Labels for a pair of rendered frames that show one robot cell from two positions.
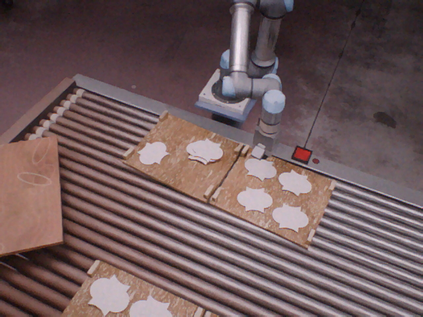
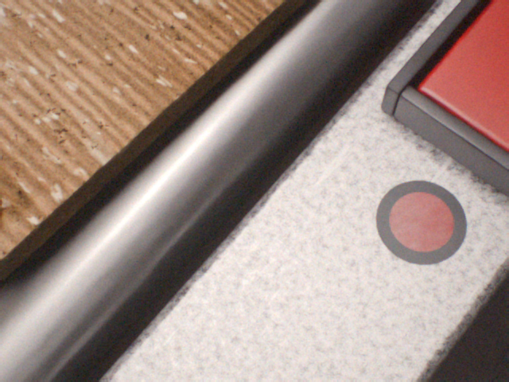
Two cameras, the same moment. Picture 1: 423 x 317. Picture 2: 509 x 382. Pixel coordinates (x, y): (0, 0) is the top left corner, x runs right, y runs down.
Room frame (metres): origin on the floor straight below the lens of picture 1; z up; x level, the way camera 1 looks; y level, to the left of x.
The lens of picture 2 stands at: (1.20, -0.61, 1.25)
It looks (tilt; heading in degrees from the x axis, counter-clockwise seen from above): 65 degrees down; 104
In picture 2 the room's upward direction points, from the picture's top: 4 degrees clockwise
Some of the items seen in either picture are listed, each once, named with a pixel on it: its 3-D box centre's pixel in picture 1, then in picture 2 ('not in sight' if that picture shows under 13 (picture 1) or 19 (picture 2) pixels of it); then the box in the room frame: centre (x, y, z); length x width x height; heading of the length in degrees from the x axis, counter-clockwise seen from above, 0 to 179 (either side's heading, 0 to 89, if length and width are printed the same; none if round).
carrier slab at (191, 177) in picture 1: (184, 154); not in sight; (1.20, 0.12, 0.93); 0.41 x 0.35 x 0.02; 64
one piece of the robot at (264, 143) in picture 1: (263, 140); not in sight; (1.12, -0.19, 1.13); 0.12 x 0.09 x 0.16; 149
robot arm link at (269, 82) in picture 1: (266, 89); not in sight; (1.24, -0.19, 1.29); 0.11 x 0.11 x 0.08; 0
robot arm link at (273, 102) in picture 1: (272, 106); not in sight; (1.14, -0.21, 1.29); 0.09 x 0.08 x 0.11; 0
